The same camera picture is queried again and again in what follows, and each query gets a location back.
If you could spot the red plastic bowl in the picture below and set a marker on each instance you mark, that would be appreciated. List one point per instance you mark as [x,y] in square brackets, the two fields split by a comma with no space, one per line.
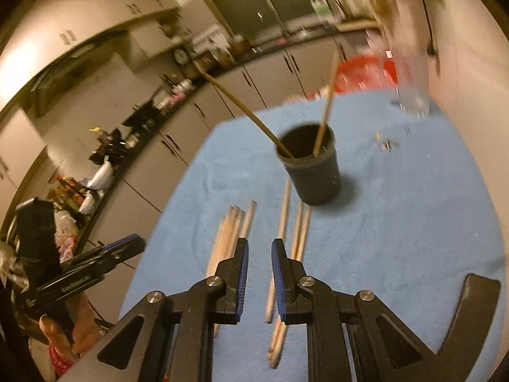
[358,73]

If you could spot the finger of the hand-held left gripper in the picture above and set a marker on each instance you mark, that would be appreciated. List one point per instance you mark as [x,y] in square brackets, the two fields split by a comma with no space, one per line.
[115,248]

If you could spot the dark window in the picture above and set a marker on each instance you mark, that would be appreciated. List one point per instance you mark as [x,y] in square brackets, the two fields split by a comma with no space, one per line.
[258,0]

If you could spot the grey lower cabinets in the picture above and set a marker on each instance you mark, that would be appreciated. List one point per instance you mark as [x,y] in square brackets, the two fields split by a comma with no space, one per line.
[234,87]

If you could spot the white plastic bag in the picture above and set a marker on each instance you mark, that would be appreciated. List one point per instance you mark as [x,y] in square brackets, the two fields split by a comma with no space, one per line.
[101,176]

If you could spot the dark bamboo chopstick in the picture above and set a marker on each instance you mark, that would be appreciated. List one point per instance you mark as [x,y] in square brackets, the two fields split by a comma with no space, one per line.
[246,113]

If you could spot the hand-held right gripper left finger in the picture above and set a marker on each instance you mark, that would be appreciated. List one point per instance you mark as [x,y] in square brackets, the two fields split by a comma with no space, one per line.
[241,278]

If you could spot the tan bamboo chopstick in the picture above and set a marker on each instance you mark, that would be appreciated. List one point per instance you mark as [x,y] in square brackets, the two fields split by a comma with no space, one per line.
[327,99]

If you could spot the blue towel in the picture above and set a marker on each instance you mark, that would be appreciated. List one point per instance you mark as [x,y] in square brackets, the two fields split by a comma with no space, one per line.
[397,227]

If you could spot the black cup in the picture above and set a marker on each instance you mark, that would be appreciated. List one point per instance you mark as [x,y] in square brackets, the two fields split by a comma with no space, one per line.
[314,167]

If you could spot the grey cabinets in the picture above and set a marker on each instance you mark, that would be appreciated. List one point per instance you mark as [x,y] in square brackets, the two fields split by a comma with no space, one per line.
[99,12]
[234,87]

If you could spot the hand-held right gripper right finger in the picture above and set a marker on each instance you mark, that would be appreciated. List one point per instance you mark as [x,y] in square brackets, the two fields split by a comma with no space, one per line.
[278,282]

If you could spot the grey upper cabinets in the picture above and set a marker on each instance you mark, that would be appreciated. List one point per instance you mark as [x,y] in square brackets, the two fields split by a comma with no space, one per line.
[99,12]

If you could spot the row of wooden chopsticks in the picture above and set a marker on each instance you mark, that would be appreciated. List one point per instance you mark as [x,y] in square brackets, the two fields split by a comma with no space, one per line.
[284,215]

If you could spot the person's left hand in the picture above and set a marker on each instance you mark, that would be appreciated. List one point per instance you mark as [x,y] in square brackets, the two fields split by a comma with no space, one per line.
[85,326]

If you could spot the green white bottle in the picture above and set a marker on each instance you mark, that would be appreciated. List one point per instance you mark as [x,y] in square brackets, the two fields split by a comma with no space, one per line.
[320,8]

